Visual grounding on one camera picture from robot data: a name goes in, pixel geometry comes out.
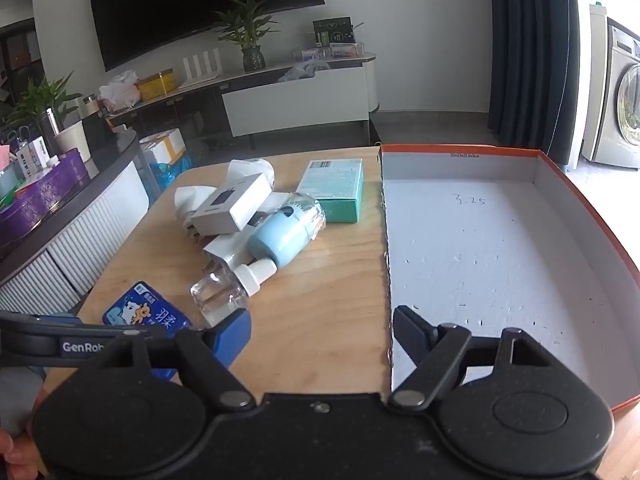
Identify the dark blue curtain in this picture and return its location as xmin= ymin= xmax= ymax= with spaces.
xmin=487 ymin=0 xmax=582 ymax=167

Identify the yellow box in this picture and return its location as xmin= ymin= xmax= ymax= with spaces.
xmin=136 ymin=70 xmax=177 ymax=102

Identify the silver washing machine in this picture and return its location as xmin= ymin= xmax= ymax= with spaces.
xmin=582 ymin=4 xmax=639 ymax=169

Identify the teal cardboard box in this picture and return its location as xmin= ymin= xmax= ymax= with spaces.
xmin=296 ymin=158 xmax=363 ymax=223

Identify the cardboard box on floor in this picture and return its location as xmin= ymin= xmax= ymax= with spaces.
xmin=140 ymin=128 xmax=186 ymax=165

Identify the white ribbed counter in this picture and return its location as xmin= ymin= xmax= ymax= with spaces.
xmin=1 ymin=130 xmax=150 ymax=314

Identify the left hand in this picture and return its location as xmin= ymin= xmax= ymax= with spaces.
xmin=1 ymin=388 xmax=48 ymax=480

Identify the blue plastic bag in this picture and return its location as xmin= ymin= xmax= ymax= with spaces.
xmin=139 ymin=153 xmax=193 ymax=204

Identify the white tv cabinet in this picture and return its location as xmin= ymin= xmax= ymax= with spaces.
xmin=111 ymin=52 xmax=380 ymax=138

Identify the blue dental floss box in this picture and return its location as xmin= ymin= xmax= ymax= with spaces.
xmin=102 ymin=281 xmax=191 ymax=335

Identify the white charger box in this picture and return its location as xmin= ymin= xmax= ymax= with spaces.
xmin=191 ymin=174 xmax=272 ymax=236

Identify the white plastic bag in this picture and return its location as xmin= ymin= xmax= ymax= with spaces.
xmin=98 ymin=70 xmax=141 ymax=113

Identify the green black picture box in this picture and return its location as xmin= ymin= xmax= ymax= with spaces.
xmin=312 ymin=18 xmax=356 ymax=47

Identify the light blue toothpick jar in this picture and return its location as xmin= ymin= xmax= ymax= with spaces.
xmin=246 ymin=193 xmax=326 ymax=269

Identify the leafy plant white pot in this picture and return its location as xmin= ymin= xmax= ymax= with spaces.
xmin=6 ymin=72 xmax=82 ymax=155

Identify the white plug adapter green logo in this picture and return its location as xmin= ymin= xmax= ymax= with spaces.
xmin=226 ymin=158 xmax=276 ymax=188

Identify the potted green plant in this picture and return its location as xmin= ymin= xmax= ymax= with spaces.
xmin=216 ymin=0 xmax=278 ymax=73

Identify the purple box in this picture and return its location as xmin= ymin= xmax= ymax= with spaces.
xmin=1 ymin=148 xmax=90 ymax=250

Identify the orange white cardboard tray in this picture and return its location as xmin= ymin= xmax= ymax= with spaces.
xmin=381 ymin=145 xmax=639 ymax=408

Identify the white router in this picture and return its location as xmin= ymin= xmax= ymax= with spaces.
xmin=179 ymin=49 xmax=224 ymax=90

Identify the clear glass liquid bottle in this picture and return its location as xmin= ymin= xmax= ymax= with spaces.
xmin=190 ymin=258 xmax=278 ymax=326

